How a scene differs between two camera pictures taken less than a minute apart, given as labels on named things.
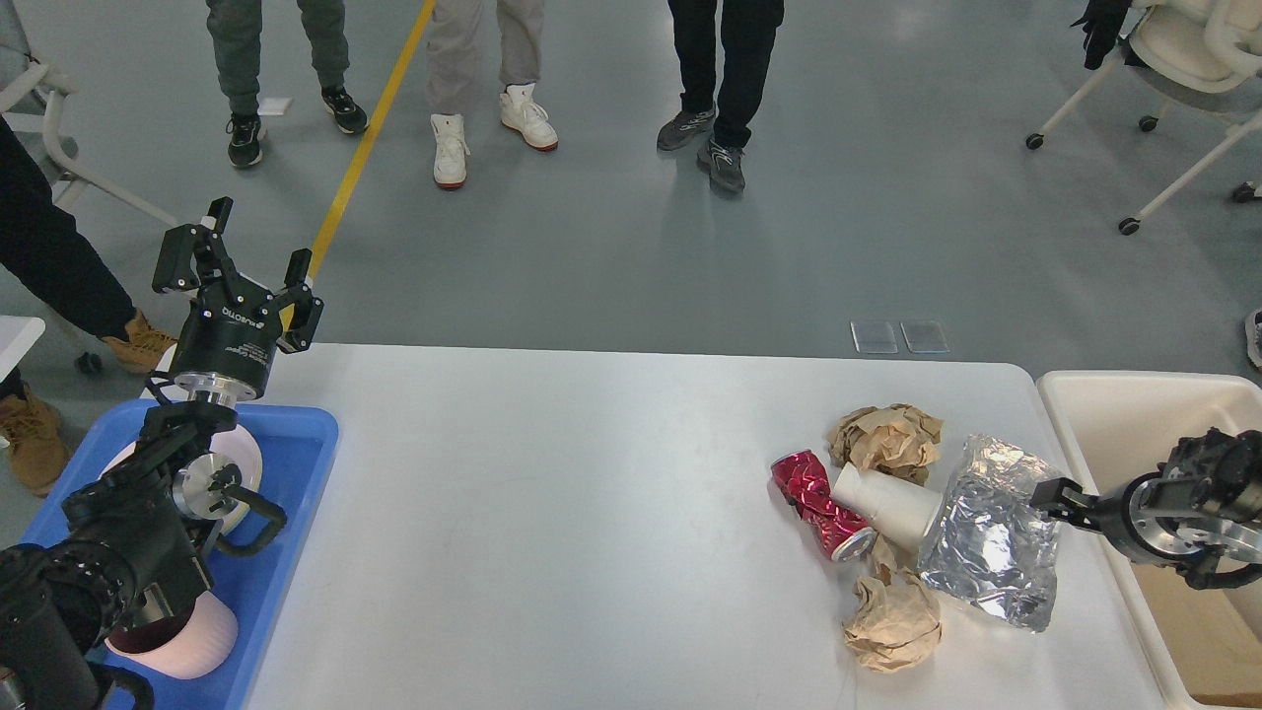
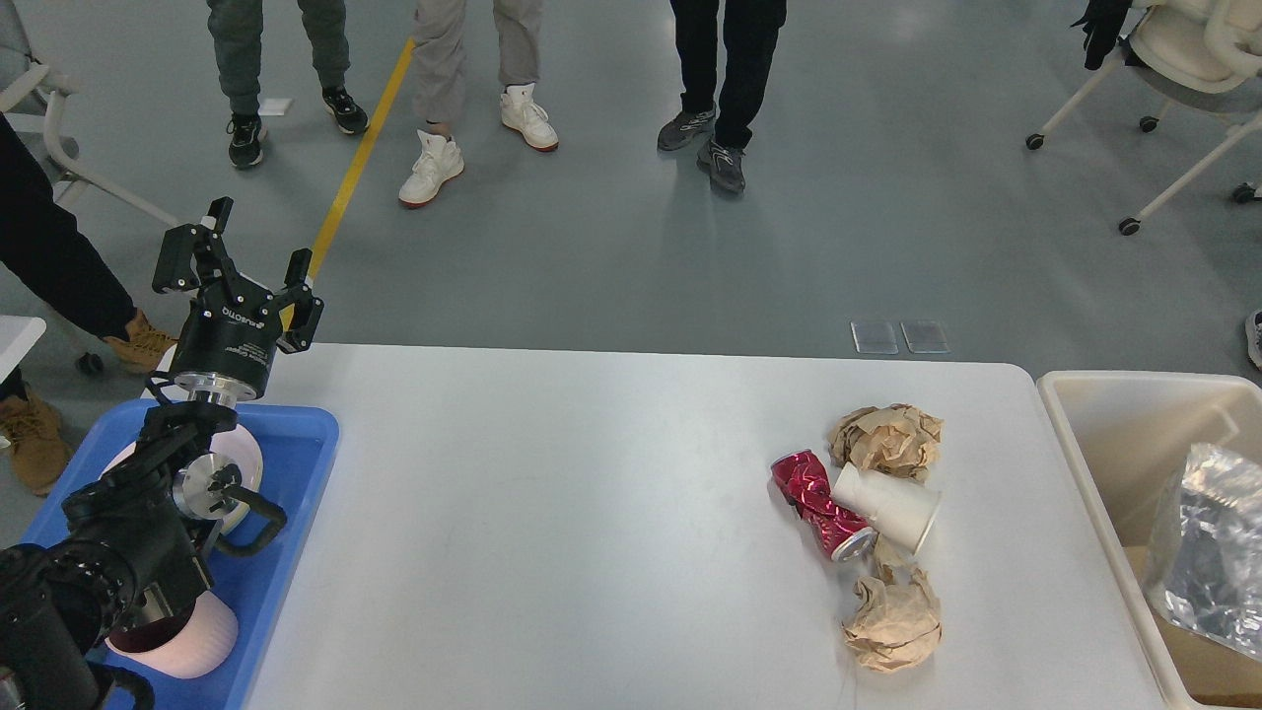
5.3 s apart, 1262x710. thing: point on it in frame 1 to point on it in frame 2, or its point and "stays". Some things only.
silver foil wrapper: (988, 541) to (1203, 553)
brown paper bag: (1210, 634) stays
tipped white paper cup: (898, 512) stays
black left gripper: (227, 341) stays
